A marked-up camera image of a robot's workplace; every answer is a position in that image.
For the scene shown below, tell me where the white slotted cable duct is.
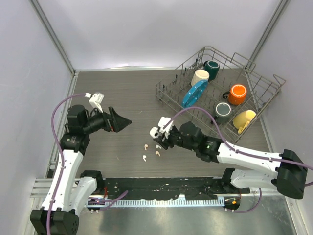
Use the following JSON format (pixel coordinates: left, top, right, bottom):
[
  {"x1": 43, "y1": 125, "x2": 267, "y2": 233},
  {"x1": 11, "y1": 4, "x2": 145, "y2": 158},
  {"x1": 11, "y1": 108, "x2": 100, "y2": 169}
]
[{"x1": 43, "y1": 197, "x2": 225, "y2": 208}]

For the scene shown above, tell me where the yellow mug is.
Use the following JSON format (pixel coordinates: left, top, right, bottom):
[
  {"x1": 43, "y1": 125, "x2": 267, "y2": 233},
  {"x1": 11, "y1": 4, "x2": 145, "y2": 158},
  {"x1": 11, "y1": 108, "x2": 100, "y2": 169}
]
[{"x1": 233, "y1": 110, "x2": 256, "y2": 134}]

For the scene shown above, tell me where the dark teal mug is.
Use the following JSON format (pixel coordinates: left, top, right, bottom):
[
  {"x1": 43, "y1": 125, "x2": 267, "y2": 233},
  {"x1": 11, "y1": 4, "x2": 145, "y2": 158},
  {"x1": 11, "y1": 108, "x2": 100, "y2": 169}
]
[{"x1": 203, "y1": 60, "x2": 220, "y2": 81}]

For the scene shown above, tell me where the black mounting base plate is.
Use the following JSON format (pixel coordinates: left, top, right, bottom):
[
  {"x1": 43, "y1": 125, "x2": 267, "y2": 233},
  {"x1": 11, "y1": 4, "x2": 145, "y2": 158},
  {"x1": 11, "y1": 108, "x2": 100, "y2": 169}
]
[{"x1": 104, "y1": 177, "x2": 250, "y2": 201}]

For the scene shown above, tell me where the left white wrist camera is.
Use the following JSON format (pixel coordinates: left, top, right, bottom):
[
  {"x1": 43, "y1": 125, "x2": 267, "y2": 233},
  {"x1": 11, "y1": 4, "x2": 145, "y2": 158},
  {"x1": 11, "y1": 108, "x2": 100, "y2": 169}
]
[{"x1": 85, "y1": 92, "x2": 104, "y2": 113}]

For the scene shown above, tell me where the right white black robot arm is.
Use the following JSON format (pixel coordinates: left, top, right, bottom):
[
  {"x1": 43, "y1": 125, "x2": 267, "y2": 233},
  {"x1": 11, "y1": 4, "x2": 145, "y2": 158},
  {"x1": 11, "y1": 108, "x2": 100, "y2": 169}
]
[{"x1": 150, "y1": 122, "x2": 308, "y2": 199}]

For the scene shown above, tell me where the orange mug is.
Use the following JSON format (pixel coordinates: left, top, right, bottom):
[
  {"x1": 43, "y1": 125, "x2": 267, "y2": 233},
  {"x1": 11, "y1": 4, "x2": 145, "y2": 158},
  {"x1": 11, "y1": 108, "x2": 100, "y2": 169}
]
[{"x1": 222, "y1": 84, "x2": 247, "y2": 105}]

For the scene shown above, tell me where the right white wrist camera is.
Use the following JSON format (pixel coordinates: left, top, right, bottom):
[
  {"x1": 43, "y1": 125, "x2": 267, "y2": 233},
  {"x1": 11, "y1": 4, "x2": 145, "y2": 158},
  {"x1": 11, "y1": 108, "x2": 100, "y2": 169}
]
[{"x1": 158, "y1": 117, "x2": 174, "y2": 138}]

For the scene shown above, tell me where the blue polka dot plate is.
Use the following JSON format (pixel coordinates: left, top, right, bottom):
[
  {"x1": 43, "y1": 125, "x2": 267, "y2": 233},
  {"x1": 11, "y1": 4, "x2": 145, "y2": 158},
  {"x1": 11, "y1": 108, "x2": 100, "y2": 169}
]
[{"x1": 181, "y1": 80, "x2": 208, "y2": 108}]

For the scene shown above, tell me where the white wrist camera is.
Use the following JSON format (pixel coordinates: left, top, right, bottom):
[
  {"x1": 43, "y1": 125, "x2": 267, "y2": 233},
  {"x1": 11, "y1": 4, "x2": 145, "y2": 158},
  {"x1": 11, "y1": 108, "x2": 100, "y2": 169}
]
[
  {"x1": 158, "y1": 117, "x2": 174, "y2": 138},
  {"x1": 85, "y1": 92, "x2": 104, "y2": 113}
]

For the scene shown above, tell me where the grey wire dish rack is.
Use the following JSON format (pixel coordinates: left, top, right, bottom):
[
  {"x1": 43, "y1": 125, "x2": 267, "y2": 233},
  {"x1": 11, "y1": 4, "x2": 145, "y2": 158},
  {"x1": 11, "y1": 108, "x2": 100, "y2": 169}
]
[{"x1": 156, "y1": 47, "x2": 286, "y2": 143}]

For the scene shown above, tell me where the aluminium frame rail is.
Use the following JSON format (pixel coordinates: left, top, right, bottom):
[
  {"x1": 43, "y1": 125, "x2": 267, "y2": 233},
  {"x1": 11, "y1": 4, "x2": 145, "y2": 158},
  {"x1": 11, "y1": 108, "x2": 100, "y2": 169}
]
[{"x1": 30, "y1": 178, "x2": 81, "y2": 198}]

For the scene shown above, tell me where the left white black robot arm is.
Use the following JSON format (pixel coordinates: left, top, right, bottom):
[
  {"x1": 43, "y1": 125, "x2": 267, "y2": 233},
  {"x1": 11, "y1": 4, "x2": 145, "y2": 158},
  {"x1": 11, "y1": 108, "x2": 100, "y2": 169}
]
[{"x1": 30, "y1": 105, "x2": 132, "y2": 235}]

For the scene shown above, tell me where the white earbud charging case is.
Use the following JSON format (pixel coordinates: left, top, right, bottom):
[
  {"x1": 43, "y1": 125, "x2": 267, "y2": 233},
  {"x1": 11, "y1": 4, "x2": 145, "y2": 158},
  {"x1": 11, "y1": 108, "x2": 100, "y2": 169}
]
[{"x1": 149, "y1": 127, "x2": 160, "y2": 138}]

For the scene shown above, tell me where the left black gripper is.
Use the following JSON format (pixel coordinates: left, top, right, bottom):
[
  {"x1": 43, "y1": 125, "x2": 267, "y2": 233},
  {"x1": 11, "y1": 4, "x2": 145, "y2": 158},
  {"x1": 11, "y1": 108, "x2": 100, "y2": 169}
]
[{"x1": 82, "y1": 105, "x2": 131, "y2": 134}]

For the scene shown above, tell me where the cream mug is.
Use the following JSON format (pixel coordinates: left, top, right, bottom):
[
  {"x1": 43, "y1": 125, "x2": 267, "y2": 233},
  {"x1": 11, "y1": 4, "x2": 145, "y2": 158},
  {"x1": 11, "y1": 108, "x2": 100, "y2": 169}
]
[{"x1": 191, "y1": 69, "x2": 210, "y2": 86}]

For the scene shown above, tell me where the grey green mug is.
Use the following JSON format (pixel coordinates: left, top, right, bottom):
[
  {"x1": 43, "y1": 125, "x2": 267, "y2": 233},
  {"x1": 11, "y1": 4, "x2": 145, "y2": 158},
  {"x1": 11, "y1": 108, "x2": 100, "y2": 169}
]
[{"x1": 214, "y1": 102, "x2": 232, "y2": 124}]

